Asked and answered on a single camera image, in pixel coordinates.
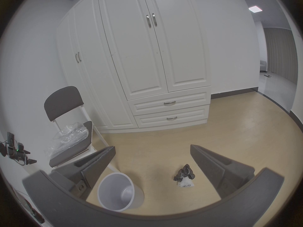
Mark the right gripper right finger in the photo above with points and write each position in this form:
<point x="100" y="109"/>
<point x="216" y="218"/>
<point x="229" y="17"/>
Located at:
<point x="213" y="171"/>

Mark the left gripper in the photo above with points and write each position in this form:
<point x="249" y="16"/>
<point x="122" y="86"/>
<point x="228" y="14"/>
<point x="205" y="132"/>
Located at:
<point x="16" y="154"/>

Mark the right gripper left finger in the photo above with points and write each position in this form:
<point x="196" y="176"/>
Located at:
<point x="92" y="171"/>

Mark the black plastic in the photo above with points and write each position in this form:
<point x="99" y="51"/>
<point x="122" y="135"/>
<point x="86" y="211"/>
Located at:
<point x="185" y="172"/>

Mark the clear plastic bag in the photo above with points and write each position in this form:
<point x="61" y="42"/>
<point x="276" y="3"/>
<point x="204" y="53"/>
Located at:
<point x="68" y="138"/>

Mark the white trash bin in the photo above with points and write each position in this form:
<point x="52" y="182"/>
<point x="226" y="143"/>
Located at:
<point x="111" y="188"/>

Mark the grey padded white chair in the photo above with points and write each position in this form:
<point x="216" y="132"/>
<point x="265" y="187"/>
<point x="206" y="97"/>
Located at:
<point x="64" y="100"/>

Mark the white wardrobe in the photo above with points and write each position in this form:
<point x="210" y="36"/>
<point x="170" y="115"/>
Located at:
<point x="142" y="55"/>

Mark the grey curtain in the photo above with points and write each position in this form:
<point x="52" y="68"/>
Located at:
<point x="281" y="55"/>

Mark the ceiling light panel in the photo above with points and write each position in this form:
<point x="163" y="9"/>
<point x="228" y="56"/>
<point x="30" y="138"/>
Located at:
<point x="255" y="9"/>

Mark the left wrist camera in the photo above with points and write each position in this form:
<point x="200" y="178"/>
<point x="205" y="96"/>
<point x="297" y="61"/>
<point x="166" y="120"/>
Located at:
<point x="10" y="138"/>

